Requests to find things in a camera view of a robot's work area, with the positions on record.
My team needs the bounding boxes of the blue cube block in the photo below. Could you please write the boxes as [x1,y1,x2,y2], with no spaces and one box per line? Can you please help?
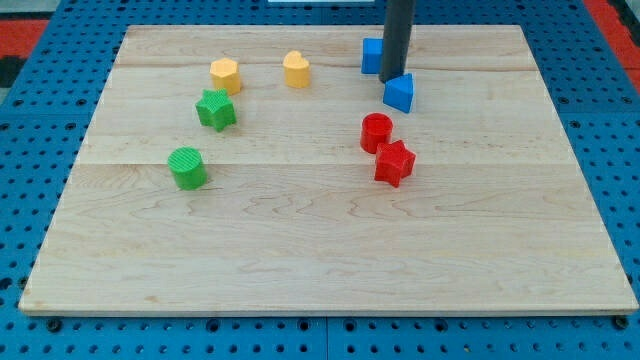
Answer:
[361,38,383,74]

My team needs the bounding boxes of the red star block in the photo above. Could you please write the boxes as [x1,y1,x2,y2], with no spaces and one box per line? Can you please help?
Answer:
[374,140,416,188]

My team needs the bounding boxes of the red cylinder block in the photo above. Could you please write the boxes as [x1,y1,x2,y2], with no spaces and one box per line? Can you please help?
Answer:
[360,113,393,154]

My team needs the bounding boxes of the light wooden board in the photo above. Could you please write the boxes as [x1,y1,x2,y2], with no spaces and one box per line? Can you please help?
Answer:
[19,25,638,317]

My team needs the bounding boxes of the yellow heart block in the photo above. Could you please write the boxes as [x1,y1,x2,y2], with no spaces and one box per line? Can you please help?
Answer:
[282,50,311,88]

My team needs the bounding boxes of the blue triangle block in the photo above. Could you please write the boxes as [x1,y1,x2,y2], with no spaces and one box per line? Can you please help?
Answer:
[382,73,414,113]

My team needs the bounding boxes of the green star block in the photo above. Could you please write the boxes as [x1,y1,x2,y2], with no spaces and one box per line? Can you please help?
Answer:
[195,89,237,132]

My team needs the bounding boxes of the green cylinder block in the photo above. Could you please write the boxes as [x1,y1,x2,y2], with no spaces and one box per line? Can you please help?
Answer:
[167,147,208,190]

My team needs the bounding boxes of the yellow hexagon block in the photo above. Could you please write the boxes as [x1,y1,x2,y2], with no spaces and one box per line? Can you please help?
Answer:
[209,58,242,95]

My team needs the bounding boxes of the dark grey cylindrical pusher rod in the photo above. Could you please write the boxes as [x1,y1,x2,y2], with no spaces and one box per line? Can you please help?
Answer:
[378,0,416,83]

